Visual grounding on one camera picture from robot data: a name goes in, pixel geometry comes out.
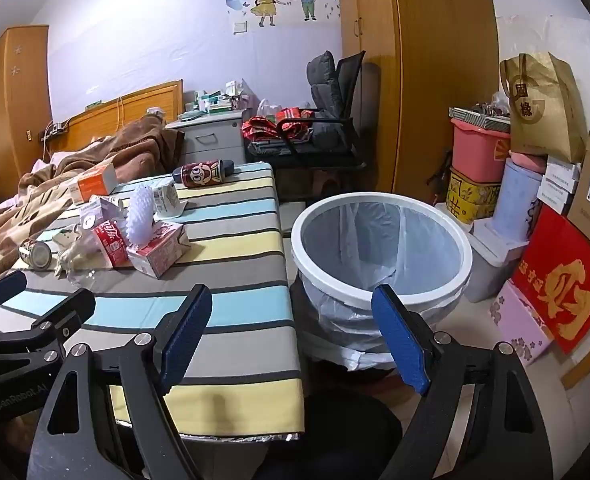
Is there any clear plastic bin liner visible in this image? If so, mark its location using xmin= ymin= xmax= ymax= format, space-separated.
xmin=295 ymin=200 xmax=470 ymax=372

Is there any wooden wardrobe with flower marks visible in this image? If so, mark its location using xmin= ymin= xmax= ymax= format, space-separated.
xmin=0 ymin=25 xmax=53 ymax=181

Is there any small white box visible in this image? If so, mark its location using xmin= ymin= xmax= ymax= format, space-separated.
xmin=546 ymin=156 xmax=583 ymax=181
xmin=540 ymin=172 xmax=580 ymax=196
xmin=536 ymin=187 xmax=576 ymax=216

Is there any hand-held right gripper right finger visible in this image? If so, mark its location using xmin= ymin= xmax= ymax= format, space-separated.
xmin=371 ymin=284 xmax=556 ymax=480

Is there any power strip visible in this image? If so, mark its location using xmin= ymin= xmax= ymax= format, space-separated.
xmin=39 ymin=119 xmax=71 ymax=140

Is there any silver tin can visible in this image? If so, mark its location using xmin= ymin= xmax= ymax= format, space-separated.
xmin=19 ymin=239 xmax=52 ymax=271

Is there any black office chair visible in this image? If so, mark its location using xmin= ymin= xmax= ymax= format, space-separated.
xmin=245 ymin=51 xmax=368 ymax=171

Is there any dark blue glasses case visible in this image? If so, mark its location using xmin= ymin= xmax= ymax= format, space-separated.
xmin=171 ymin=159 xmax=236 ymax=183

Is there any white round trash bin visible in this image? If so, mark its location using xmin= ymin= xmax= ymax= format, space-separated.
xmin=290 ymin=191 xmax=474 ymax=372

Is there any orange and white cardboard box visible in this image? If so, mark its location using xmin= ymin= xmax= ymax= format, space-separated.
xmin=69 ymin=164 xmax=118 ymax=204

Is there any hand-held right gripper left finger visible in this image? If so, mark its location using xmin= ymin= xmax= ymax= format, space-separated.
xmin=25 ymin=284 xmax=213 ymax=480

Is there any red cartoon drink can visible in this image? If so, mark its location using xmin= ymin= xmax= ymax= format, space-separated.
xmin=172 ymin=158 xmax=224 ymax=189

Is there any grey folding seat cushion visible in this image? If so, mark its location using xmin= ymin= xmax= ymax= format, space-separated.
xmin=306 ymin=51 xmax=361 ymax=133

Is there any white bubble wrap piece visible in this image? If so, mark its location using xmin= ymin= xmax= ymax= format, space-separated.
xmin=125 ymin=185 xmax=155 ymax=242

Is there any gold paper gift bag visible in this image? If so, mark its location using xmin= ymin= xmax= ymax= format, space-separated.
xmin=500 ymin=51 xmax=588 ymax=163

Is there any pale blue cylinder tin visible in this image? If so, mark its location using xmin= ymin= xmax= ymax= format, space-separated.
xmin=492 ymin=157 xmax=543 ymax=241

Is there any tall wooden wardrobe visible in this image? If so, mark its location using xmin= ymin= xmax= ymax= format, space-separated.
xmin=336 ymin=0 xmax=503 ymax=206

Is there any pink plastic lid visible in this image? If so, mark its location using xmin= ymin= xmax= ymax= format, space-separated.
xmin=509 ymin=150 xmax=548 ymax=173

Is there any striped flat gift box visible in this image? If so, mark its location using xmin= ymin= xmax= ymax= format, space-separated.
xmin=448 ymin=106 xmax=513 ymax=131

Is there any pile of small boxes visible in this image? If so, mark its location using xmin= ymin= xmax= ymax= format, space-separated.
xmin=184 ymin=79 xmax=251 ymax=117

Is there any clear plastic bottle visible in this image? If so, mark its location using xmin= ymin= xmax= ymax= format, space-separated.
xmin=55 ymin=232 xmax=98 ymax=278

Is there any clear storage bin white lid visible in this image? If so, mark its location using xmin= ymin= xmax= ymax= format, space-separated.
xmin=467 ymin=220 xmax=530 ymax=303

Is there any yellow patterned tin box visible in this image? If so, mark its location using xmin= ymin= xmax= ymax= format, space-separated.
xmin=446 ymin=166 xmax=503 ymax=226

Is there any pink and white carton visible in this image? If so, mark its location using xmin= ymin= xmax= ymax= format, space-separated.
xmin=126 ymin=220 xmax=192 ymax=279

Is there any red milk carton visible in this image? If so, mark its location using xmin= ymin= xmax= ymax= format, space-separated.
xmin=92 ymin=220 xmax=130 ymax=267

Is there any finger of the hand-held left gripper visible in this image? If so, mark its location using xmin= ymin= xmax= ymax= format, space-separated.
xmin=0 ymin=287 xmax=96 ymax=361
xmin=0 ymin=270 xmax=28 ymax=333

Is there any pink plastic storage box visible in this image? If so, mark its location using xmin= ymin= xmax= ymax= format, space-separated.
xmin=450 ymin=117 xmax=513 ymax=183

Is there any red gift box gold print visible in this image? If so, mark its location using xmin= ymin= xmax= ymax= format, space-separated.
xmin=511 ymin=205 xmax=590 ymax=356

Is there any grey bedside drawer cabinet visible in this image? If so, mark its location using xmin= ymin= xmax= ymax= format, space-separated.
xmin=165 ymin=110 xmax=246 ymax=166

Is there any pink floral box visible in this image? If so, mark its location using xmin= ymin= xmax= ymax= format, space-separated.
xmin=490 ymin=280 xmax=556 ymax=366

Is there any striped tablecloth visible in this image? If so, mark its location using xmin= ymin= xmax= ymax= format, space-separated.
xmin=0 ymin=162 xmax=308 ymax=443

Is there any wooden headboard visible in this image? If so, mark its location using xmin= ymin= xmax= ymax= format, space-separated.
xmin=40 ymin=79 xmax=184 ymax=158

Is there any brown blanket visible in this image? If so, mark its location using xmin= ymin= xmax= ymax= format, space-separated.
xmin=0 ymin=115 xmax=186 ymax=286

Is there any red plaid clothing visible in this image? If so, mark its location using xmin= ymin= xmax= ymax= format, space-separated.
xmin=241 ymin=106 xmax=316 ymax=143

